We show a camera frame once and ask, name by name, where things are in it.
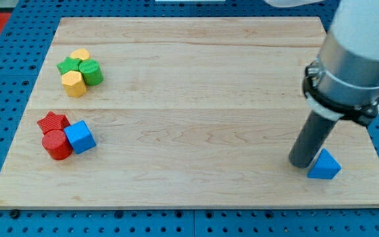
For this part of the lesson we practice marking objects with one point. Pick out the blue cube block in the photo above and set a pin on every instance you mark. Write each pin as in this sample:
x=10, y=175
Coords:
x=80, y=137

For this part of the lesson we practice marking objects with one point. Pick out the dark grey cylindrical pointer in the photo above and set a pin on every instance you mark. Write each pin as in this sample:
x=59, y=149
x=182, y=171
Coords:
x=310, y=139

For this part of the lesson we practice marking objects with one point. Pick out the green cylinder block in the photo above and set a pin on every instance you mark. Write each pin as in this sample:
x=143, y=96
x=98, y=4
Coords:
x=91, y=72

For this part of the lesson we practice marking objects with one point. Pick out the yellow round block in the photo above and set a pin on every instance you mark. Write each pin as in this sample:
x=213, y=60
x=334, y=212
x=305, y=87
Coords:
x=82, y=54

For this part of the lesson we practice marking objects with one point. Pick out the blue triangle block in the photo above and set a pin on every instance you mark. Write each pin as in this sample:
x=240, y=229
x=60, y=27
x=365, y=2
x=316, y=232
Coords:
x=325, y=166

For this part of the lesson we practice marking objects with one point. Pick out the red star block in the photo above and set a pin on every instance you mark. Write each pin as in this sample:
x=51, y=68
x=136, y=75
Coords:
x=53, y=121

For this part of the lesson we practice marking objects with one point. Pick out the yellow hexagon block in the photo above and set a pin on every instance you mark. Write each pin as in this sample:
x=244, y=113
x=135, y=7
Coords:
x=73, y=84

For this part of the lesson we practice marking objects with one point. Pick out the red cylinder block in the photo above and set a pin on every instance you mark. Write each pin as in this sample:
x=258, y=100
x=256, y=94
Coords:
x=57, y=145

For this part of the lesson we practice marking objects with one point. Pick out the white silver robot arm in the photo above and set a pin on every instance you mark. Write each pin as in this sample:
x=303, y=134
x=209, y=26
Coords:
x=349, y=57

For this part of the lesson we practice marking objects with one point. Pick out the green star block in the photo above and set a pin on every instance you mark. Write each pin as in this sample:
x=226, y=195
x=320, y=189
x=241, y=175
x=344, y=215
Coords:
x=69, y=64

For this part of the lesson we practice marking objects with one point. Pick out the wooden board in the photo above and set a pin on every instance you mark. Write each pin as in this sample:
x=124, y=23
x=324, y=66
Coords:
x=193, y=113

